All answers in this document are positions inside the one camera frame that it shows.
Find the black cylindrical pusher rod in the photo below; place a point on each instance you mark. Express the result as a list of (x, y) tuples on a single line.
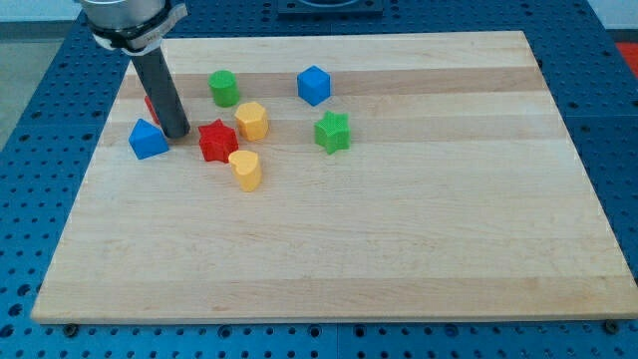
[(157, 81)]

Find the yellow hexagon block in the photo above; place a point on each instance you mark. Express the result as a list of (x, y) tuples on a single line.
[(252, 121)]

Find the blue cube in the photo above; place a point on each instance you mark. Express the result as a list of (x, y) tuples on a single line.
[(314, 85)]

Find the red block behind rod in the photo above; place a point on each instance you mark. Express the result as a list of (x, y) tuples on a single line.
[(151, 110)]

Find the blue triangular block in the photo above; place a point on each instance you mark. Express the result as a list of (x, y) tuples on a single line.
[(146, 140)]

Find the red star block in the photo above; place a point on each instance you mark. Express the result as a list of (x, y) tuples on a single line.
[(217, 141)]

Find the green cylinder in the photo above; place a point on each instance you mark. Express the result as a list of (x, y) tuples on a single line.
[(224, 88)]

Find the yellow heart block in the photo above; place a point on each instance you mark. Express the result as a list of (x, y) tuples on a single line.
[(246, 168)]

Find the wooden board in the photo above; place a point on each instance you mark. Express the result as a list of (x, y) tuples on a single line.
[(461, 198)]

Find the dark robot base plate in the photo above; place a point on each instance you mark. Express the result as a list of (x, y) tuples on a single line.
[(329, 7)]

